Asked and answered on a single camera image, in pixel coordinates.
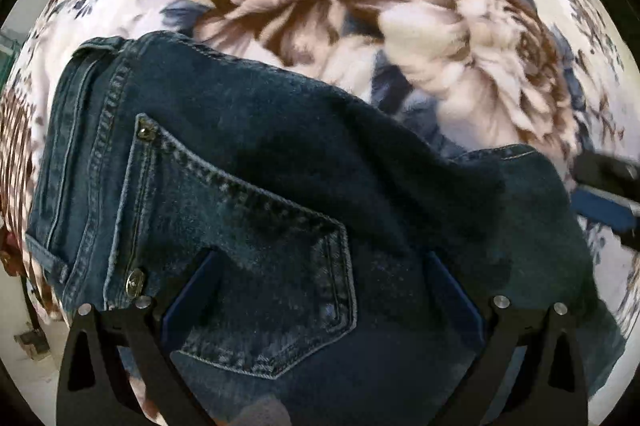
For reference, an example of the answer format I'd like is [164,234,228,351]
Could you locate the dark blue denim jeans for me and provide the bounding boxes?
[26,32,625,425]

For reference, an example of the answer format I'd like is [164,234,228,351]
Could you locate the floral fleece bed blanket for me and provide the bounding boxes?
[1,0,639,350]

